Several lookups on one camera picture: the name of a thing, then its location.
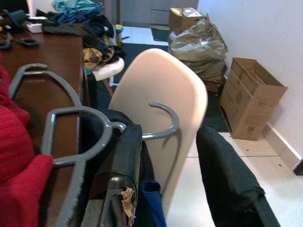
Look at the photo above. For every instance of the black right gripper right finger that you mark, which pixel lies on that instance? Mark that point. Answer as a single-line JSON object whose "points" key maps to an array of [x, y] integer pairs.
{"points": [[232, 189]]}

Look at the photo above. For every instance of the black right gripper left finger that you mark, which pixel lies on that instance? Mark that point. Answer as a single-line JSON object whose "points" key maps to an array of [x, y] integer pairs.
{"points": [[118, 165]]}

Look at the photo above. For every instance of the blue plastic clothes hanger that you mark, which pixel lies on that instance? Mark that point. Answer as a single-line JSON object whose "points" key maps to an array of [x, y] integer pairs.
{"points": [[79, 170]]}

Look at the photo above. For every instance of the red garment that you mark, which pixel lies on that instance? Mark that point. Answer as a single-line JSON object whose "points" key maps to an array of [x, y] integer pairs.
{"points": [[16, 142]]}

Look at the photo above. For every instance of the large open cardboard box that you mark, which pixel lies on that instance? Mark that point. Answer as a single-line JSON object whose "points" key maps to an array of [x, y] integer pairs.
{"points": [[251, 106]]}

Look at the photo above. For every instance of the beige plastic chair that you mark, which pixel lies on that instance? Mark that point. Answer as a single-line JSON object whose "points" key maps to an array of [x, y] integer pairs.
{"points": [[156, 78]]}

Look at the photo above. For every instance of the white plastic chair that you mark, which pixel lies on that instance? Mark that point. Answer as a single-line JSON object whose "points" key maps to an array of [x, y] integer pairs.
{"points": [[106, 69]]}

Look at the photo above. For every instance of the yellow patterned cloth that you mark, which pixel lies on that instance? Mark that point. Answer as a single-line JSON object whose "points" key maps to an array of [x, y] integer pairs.
{"points": [[93, 56]]}

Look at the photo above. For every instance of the brown wooden desk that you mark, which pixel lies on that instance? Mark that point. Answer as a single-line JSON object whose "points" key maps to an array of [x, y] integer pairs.
{"points": [[54, 54]]}

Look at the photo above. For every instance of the dark clothes pile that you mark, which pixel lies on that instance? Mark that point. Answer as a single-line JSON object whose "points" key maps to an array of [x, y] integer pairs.
{"points": [[99, 33]]}

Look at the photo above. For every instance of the yellow capped bottle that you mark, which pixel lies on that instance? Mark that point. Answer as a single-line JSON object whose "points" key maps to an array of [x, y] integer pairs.
{"points": [[119, 30]]}

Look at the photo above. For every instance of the crumpled plastic bag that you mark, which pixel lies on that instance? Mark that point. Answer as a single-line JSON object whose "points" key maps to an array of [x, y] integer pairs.
{"points": [[198, 47]]}

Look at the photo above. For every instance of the black cloth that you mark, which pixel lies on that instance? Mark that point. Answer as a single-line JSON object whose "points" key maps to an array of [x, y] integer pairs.
{"points": [[61, 28]]}

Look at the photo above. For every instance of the small cardboard box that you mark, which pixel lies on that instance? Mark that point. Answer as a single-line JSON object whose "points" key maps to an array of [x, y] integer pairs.
{"points": [[180, 21]]}

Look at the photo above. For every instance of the teal cloth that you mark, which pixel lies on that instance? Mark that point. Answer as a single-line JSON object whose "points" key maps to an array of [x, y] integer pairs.
{"points": [[75, 9]]}

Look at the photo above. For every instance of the small white box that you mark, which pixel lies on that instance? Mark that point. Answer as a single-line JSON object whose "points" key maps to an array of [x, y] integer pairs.
{"points": [[34, 27]]}

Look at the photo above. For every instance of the black pouch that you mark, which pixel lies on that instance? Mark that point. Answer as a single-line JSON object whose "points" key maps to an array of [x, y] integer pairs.
{"points": [[14, 20]]}

